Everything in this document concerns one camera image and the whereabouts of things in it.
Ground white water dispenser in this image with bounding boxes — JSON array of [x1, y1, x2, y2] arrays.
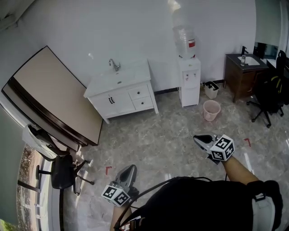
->
[[177, 56, 201, 108]]

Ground beige leaning board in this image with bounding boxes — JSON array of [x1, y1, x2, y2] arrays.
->
[[13, 46, 104, 146]]

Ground clear water bottle red label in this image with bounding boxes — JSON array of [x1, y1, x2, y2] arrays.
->
[[172, 24, 196, 60]]

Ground black backpack yellow trim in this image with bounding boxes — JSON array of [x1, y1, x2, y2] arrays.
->
[[270, 75, 284, 95]]

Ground white inset basin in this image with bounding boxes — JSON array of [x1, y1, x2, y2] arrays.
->
[[237, 55, 260, 66]]

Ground person's black shirt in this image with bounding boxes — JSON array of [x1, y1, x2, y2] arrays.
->
[[121, 177, 284, 231]]

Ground pink waste bin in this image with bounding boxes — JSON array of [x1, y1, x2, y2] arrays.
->
[[203, 100, 221, 122]]

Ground white vanity cabinet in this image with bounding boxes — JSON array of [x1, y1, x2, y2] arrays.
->
[[87, 80, 159, 124]]

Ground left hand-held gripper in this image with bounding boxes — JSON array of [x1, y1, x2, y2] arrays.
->
[[101, 165, 140, 208]]

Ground black office chair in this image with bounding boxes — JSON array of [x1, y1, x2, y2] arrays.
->
[[246, 69, 285, 129], [276, 50, 289, 79], [22, 125, 95, 196]]

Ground white garment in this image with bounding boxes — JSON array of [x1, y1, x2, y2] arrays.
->
[[22, 125, 57, 158]]

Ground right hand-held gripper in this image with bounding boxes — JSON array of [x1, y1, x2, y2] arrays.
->
[[193, 134, 235, 165]]

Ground chrome faucet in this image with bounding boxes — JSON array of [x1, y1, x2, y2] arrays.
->
[[108, 58, 121, 72]]

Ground person's left forearm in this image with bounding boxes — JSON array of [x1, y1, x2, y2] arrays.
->
[[110, 204, 133, 231]]

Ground wide grey roller blind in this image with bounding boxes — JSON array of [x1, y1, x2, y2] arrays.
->
[[0, 106, 27, 226]]

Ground dark brown leaning boards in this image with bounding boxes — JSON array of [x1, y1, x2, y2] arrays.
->
[[1, 78, 89, 152]]

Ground large glass window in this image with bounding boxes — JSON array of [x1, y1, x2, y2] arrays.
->
[[17, 144, 48, 231]]

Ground white waste bin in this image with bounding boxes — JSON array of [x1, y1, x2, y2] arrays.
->
[[204, 81, 219, 100]]

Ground dark wooden vanity cabinet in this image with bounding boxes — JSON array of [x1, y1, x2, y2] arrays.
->
[[224, 53, 269, 104]]

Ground black chest pack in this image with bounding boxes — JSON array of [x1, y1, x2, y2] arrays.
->
[[119, 215, 145, 231]]

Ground grey shoulder strap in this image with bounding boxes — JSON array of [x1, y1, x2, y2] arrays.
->
[[250, 191, 277, 231]]

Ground narrow grey roller blind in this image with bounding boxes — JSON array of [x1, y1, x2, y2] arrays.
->
[[255, 0, 282, 46]]

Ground black chest cable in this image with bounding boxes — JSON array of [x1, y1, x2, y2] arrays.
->
[[112, 176, 213, 230]]

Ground person's right forearm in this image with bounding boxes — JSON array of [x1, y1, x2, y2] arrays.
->
[[222, 155, 260, 187]]

